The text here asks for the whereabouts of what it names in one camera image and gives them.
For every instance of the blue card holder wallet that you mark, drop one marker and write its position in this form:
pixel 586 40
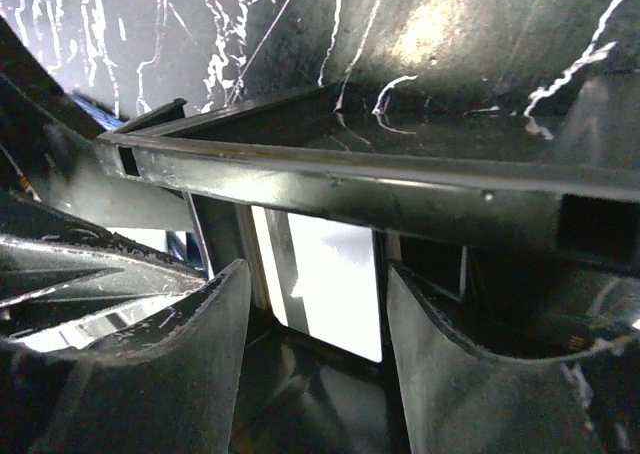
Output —
pixel 181 245

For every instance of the black card tray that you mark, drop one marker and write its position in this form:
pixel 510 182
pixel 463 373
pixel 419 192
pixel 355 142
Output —
pixel 528 227

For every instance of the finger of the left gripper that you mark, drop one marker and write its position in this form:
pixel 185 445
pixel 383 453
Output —
pixel 57 268

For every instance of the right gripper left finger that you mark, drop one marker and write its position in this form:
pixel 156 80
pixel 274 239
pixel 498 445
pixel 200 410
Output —
pixel 166 384

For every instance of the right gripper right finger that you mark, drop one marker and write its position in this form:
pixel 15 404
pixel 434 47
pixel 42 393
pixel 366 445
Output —
pixel 475 389

